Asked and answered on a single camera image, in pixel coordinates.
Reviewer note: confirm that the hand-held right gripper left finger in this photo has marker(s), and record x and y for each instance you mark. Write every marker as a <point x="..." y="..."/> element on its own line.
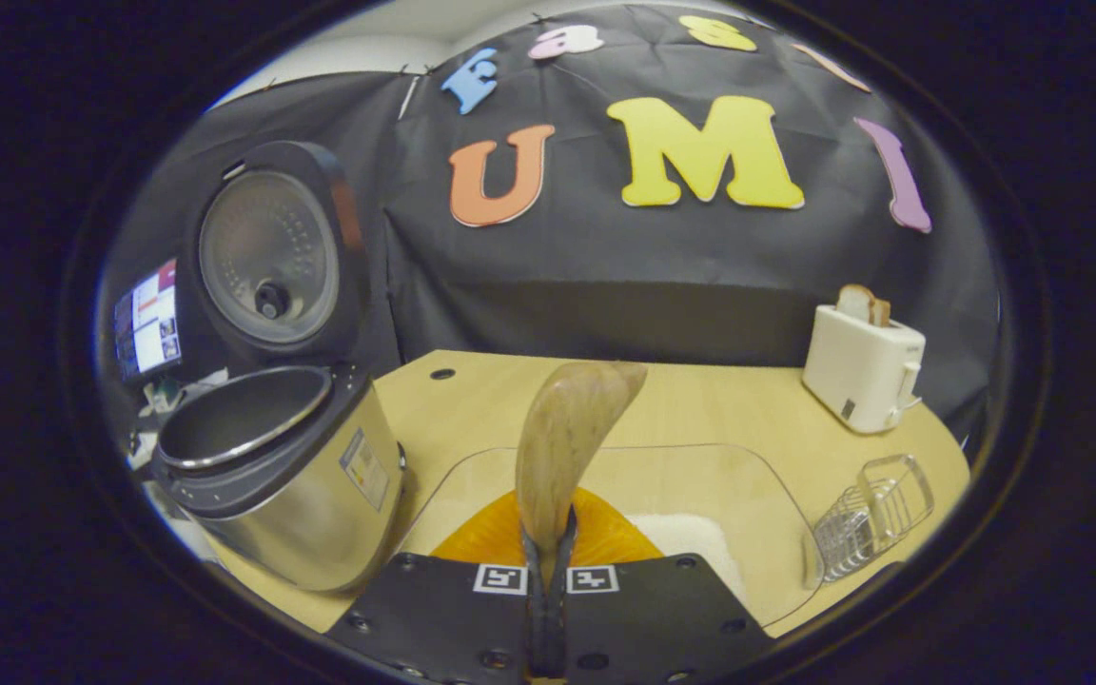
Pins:
<point x="535" y="618"/>

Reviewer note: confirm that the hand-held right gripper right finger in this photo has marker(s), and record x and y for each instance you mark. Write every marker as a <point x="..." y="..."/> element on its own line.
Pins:
<point x="559" y="618"/>

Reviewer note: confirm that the wooden spoon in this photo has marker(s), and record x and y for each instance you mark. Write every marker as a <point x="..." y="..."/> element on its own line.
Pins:
<point x="562" y="438"/>

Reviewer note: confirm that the silver black rice cooker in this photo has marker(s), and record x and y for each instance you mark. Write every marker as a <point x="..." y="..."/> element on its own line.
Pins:
<point x="301" y="495"/>

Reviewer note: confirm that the clear glass dish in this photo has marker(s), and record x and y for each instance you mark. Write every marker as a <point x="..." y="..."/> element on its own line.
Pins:
<point x="700" y="485"/>

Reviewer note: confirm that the black backdrop cloth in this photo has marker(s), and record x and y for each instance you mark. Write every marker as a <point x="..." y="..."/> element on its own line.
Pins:
<point x="605" y="276"/>

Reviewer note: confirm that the white toaster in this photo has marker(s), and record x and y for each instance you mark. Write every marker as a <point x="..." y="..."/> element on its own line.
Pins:
<point x="857" y="376"/>

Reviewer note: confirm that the toasted bread slice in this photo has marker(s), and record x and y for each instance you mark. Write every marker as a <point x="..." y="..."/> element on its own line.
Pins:
<point x="854" y="303"/>
<point x="882" y="312"/>

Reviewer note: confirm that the computer monitor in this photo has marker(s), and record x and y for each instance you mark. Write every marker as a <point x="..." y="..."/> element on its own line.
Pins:
<point x="148" y="323"/>

